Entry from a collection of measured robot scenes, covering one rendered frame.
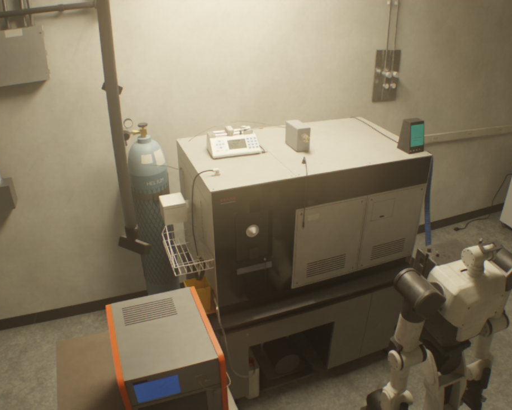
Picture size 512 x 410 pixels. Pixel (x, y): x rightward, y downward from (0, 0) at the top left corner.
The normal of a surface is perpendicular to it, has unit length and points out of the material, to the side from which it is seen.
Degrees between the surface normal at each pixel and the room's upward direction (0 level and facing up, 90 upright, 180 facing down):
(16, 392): 0
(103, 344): 0
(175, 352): 0
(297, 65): 90
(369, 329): 90
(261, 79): 90
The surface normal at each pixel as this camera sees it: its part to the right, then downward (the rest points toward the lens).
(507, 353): 0.00, -0.88
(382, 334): 0.36, 0.44
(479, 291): 0.22, -0.30
